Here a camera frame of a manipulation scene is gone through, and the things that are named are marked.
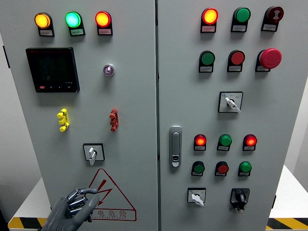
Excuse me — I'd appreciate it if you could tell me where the lit green round lamp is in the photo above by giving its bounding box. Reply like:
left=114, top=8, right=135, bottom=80
left=65, top=11, right=86, bottom=37

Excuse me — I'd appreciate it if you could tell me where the small lit red lamp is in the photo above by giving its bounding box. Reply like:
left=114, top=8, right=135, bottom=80
left=242, top=134, right=258, bottom=152
left=193, top=134, right=207, bottom=152

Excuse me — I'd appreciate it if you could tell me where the black-handled turn switch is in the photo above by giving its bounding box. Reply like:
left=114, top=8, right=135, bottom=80
left=229, top=188, right=251, bottom=214

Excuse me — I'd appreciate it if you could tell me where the large red push button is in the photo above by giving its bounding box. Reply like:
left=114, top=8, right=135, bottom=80
left=227, top=50, right=246, bottom=73

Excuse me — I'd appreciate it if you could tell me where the silver door lock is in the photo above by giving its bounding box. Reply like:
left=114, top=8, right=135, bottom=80
left=169, top=125, right=182, bottom=168

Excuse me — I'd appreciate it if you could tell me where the white lamp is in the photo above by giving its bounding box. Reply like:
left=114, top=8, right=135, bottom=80
left=103, top=63, right=116, bottom=77

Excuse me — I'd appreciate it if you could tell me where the grey cabinet door with display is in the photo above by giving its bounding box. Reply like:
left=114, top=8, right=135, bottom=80
left=0, top=0, right=159, bottom=231

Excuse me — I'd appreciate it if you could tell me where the small raised green push button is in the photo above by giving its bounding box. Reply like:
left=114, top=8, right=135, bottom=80
left=237, top=161, right=253, bottom=177

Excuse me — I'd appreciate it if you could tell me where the small flat green push button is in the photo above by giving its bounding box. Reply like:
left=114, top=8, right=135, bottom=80
left=191, top=161, right=205, bottom=177

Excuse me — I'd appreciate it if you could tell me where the black display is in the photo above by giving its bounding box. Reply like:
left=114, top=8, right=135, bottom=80
left=26, top=47, right=80, bottom=93

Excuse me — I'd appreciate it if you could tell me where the red warning triangle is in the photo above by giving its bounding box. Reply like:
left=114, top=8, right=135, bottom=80
left=88, top=168, right=137, bottom=222

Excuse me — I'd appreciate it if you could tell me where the yellow round lamp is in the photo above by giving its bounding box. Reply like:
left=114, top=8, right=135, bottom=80
left=34, top=12, right=55, bottom=38

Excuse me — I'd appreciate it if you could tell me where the red-rimmed orange round lamp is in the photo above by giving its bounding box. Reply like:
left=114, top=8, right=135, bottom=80
left=94, top=11, right=114, bottom=36

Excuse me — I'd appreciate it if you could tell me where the small yellow handle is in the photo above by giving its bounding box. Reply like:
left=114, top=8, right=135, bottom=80
left=56, top=108, right=70, bottom=132

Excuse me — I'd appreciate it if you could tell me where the grey cabinet door with lock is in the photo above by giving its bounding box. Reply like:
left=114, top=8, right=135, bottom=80
left=157, top=0, right=308, bottom=231

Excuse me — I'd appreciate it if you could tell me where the small white-handled labelled turn switch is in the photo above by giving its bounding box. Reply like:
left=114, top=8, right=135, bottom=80
left=187, top=187, right=207, bottom=207

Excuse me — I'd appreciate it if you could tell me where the small green lamp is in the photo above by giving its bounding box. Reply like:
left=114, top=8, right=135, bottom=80
left=216, top=134, right=232, bottom=152

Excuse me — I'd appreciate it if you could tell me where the large red stop button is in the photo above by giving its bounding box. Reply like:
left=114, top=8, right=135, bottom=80
left=255, top=48, right=282, bottom=73

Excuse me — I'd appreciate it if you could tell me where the large lit red lamp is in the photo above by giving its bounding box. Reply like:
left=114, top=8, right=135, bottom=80
left=200, top=7, right=219, bottom=34

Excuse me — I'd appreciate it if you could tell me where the small red handle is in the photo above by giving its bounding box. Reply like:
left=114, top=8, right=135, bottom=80
left=109, top=108, right=119, bottom=132

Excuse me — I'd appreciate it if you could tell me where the dark red buzzer lamp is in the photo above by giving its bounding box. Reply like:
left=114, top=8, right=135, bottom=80
left=260, top=6, right=284, bottom=32

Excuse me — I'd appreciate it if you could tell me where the large green push button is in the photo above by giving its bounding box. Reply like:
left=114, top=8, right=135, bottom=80
left=198, top=50, right=216, bottom=73

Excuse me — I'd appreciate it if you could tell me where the large green lamp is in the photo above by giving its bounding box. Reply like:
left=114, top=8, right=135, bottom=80
left=231, top=7, right=252, bottom=33

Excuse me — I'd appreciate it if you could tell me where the black and yellow striped tape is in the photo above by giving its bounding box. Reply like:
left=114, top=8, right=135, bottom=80
left=8, top=217, right=48, bottom=231
left=266, top=218, right=308, bottom=231

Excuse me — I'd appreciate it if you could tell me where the large white-handled turn switch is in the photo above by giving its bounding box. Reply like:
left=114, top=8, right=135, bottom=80
left=218, top=91, right=244, bottom=114

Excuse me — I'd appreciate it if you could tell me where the small red push button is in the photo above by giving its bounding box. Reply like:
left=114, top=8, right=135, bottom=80
left=214, top=161, right=230, bottom=177

